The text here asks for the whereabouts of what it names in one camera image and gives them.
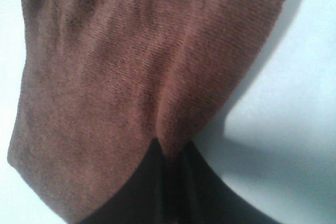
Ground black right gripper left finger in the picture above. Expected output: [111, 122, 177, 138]
[83, 139, 171, 224]

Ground brown towel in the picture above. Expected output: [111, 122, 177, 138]
[7, 0, 285, 223]

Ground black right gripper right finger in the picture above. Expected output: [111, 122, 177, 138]
[181, 142, 264, 223]

